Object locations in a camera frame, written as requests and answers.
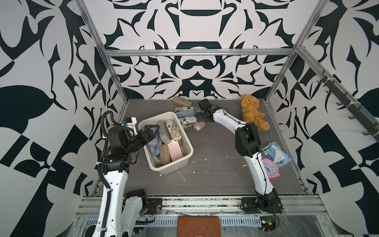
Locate pink alarm clock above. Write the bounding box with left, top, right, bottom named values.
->
left=262, top=158, right=280, bottom=179

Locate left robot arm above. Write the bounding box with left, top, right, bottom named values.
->
left=92, top=125, right=159, bottom=237

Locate grey fabric case horizontal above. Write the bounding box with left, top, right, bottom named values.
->
left=157, top=120, right=171, bottom=145

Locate purple case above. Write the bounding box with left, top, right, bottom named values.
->
left=147, top=125, right=162, bottom=157

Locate cream plastic storage box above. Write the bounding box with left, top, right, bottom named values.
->
left=138, top=112, right=194, bottom=175

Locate flag newspaper case centre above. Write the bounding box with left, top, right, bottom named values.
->
left=192, top=121, right=209, bottom=131

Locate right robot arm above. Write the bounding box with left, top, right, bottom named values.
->
left=196, top=99, right=283, bottom=214

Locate grey wall hook rail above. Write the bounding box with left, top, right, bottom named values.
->
left=318, top=70, right=379, bottom=143

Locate tan teddy bear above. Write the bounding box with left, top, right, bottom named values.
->
left=241, top=95, right=270, bottom=131

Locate newspaper flag case left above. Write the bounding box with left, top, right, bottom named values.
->
left=179, top=117, right=197, bottom=125

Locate newspaper print case at back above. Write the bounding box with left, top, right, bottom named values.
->
left=174, top=106, right=197, bottom=113

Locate map print glasses case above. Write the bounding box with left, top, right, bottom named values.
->
left=164, top=119, right=183, bottom=141

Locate pink hard case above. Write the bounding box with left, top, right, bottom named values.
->
left=167, top=140, right=184, bottom=162

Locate light blue case at back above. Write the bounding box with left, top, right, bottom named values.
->
left=175, top=110, right=196, bottom=118

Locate brown quilted wallet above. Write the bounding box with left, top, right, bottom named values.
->
left=177, top=216, right=221, bottom=237

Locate blue tissue pack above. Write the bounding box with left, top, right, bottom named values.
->
left=263, top=142, right=292, bottom=168

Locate tan fabric case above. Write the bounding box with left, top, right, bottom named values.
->
left=159, top=144, right=171, bottom=166
left=172, top=96, right=192, bottom=107

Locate pink case under newspaper case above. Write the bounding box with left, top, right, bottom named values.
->
left=182, top=123, right=195, bottom=129

